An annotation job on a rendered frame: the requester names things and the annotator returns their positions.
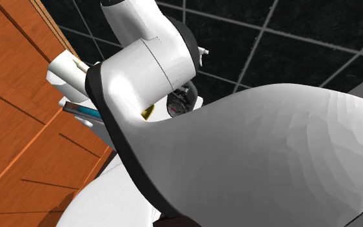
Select black round clock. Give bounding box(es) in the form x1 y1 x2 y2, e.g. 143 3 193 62
166 81 199 118

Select yellow round object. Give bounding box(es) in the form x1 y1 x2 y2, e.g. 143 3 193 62
141 104 155 121

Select small white spout-shaped object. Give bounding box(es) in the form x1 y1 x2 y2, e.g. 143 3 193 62
197 46 210 68

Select teal and brown pen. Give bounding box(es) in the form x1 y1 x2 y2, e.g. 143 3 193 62
63 101 104 120

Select cream stick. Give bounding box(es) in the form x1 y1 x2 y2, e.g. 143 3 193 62
72 59 90 74

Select white cylinder cup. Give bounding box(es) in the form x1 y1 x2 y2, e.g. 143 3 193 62
47 49 91 97

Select orange wooden cabinet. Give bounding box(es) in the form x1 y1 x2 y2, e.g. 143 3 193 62
0 0 117 227

